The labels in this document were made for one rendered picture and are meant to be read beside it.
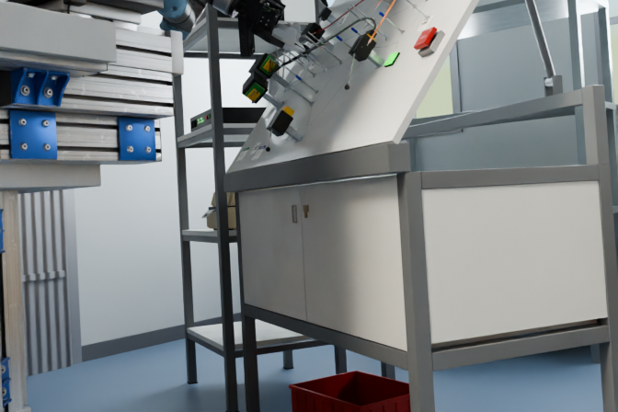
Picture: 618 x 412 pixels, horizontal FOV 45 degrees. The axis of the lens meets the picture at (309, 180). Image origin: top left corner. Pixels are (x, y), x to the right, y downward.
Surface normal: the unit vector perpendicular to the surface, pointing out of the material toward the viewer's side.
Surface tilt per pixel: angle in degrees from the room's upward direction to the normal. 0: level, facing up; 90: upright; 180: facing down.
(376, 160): 90
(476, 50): 90
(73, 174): 90
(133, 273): 90
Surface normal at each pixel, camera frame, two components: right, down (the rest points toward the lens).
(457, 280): 0.41, -0.05
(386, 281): -0.91, 0.04
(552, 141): -0.62, 0.01
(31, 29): 0.78, -0.07
